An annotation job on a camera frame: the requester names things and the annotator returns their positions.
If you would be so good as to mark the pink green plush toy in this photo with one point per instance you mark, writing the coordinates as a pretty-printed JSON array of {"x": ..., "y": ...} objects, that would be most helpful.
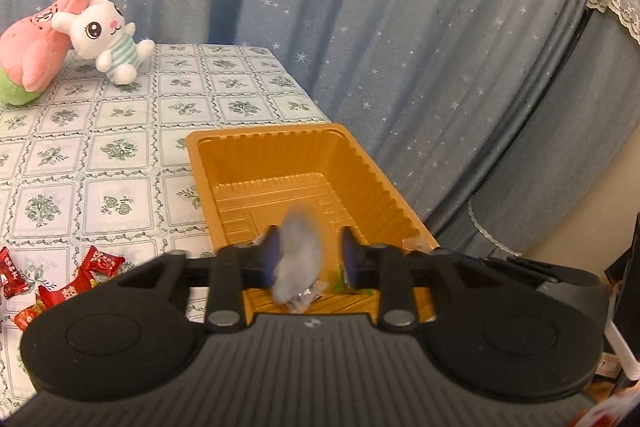
[{"x": 32, "y": 53}]

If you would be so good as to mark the silver green snack packet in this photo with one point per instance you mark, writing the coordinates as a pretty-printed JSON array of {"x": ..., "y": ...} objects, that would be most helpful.
[{"x": 297, "y": 280}]

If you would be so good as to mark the small red candy packet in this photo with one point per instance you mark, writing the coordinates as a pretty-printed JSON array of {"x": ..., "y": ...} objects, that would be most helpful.
[{"x": 98, "y": 262}]

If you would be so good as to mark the grey covered furniture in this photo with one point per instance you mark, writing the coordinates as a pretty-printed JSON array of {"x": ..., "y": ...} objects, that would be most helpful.
[{"x": 582, "y": 121}]

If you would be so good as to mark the red snack packet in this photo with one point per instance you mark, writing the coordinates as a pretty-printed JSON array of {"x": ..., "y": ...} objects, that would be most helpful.
[{"x": 49, "y": 299}]

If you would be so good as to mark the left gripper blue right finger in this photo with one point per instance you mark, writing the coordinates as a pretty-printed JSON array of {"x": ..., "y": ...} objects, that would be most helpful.
[{"x": 383, "y": 267}]

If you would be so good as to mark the green candy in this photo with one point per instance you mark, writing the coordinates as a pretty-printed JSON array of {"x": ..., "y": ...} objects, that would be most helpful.
[{"x": 350, "y": 284}]

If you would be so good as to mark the orange plastic tray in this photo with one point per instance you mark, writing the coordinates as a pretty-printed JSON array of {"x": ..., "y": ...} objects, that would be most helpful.
[{"x": 249, "y": 178}]

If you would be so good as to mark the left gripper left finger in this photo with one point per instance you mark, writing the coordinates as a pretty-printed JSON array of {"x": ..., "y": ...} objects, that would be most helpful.
[{"x": 238, "y": 267}]

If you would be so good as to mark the green patterned tablecloth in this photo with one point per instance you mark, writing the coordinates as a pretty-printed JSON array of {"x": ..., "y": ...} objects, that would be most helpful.
[{"x": 92, "y": 164}]

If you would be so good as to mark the white rabbit plush toy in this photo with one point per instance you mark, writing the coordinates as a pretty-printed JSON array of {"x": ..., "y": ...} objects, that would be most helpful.
[{"x": 101, "y": 34}]

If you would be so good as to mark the red orange candy packet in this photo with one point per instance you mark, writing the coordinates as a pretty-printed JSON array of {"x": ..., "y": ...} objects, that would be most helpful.
[{"x": 23, "y": 318}]

